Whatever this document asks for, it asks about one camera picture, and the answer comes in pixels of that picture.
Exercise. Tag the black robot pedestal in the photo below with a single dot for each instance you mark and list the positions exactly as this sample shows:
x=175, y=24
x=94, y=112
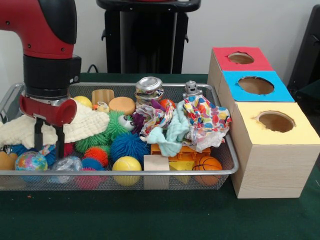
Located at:
x=150, y=37

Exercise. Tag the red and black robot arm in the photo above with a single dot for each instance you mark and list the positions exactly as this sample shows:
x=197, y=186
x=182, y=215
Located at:
x=45, y=37

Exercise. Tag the dark green table cloth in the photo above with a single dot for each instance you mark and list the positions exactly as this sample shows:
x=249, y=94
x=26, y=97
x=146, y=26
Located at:
x=312, y=97
x=150, y=215

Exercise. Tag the crushed silver metal can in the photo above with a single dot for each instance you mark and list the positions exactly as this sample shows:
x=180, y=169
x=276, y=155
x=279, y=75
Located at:
x=150, y=87

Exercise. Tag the globe print ball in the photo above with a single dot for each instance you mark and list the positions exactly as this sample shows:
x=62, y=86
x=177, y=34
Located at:
x=31, y=161

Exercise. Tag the light teal cloth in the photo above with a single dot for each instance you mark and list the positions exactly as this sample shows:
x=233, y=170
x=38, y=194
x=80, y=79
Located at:
x=175, y=127

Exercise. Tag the blue spiky ball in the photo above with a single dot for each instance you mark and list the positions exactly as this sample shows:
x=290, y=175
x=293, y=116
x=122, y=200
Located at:
x=128, y=147
x=20, y=149

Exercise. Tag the black stand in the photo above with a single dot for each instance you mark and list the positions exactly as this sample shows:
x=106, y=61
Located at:
x=307, y=50

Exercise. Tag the colourful spotted cloth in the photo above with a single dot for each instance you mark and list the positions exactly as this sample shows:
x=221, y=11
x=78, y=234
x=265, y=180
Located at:
x=207, y=117

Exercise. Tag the yellow ball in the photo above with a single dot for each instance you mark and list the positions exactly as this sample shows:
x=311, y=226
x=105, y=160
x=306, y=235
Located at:
x=127, y=163

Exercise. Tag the clear plastic bottle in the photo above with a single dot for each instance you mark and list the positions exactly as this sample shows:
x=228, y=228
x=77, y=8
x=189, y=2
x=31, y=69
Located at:
x=67, y=163

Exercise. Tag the shallow clear mesh bin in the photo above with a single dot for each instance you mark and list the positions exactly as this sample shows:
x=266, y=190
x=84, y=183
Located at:
x=175, y=90

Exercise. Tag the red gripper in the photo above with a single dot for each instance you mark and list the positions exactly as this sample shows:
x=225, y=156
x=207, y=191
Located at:
x=50, y=112

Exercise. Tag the cream knitted cloth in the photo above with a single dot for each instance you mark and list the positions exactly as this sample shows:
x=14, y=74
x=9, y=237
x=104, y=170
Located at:
x=85, y=122

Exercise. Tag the wooden box with three holes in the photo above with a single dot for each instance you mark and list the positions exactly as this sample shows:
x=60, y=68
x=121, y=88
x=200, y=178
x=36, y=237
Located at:
x=275, y=170

